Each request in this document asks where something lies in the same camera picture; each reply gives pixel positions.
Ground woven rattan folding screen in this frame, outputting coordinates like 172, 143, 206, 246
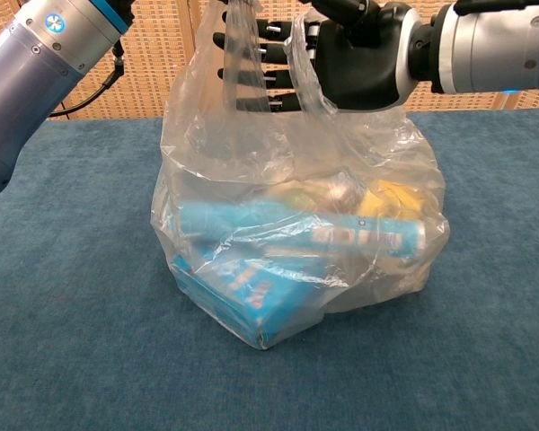
0, 0, 539, 124

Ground blue cylindrical snack tube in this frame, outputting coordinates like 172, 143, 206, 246
178, 198, 429, 262

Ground clear plastic shopping bag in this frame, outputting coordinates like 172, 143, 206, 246
150, 0, 452, 352

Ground teal velvet tablecloth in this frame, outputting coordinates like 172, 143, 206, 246
0, 106, 539, 431

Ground blue snack box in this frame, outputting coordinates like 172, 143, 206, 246
169, 251, 330, 349

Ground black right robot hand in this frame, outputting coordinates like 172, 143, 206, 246
212, 0, 421, 113

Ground silver green wrapped snack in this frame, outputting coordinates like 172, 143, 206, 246
316, 172, 366, 213

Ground yellow snack packet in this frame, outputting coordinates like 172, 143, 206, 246
357, 178, 427, 222

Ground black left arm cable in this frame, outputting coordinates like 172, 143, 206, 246
48, 39, 128, 119

